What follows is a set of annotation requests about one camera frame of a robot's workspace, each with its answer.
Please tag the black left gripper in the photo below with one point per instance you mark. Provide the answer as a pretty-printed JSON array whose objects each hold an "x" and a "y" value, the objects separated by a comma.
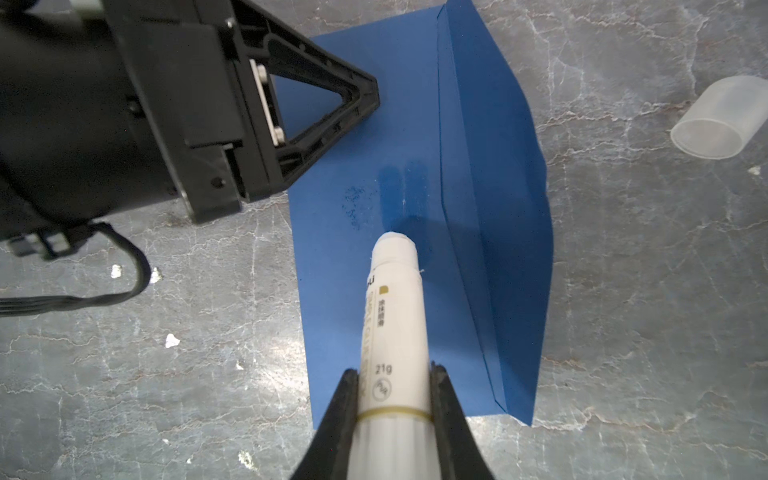
[{"x": 202, "y": 71}]

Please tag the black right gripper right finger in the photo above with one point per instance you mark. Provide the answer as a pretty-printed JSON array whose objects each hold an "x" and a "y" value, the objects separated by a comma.
[{"x": 458, "y": 454}]

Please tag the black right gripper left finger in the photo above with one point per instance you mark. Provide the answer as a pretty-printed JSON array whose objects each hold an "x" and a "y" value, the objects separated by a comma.
[{"x": 327, "y": 457}]

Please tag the white glue stick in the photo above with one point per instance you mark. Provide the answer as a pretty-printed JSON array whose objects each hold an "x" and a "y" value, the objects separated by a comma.
[{"x": 394, "y": 435}]

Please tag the dark blue envelope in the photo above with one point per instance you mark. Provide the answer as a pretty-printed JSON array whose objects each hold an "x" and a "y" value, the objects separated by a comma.
[{"x": 450, "y": 159}]

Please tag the clear glue stick cap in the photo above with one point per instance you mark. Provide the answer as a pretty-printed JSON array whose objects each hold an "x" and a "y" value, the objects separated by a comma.
[{"x": 724, "y": 118}]

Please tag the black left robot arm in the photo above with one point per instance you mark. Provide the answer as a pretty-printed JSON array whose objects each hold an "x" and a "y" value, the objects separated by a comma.
[{"x": 110, "y": 106}]

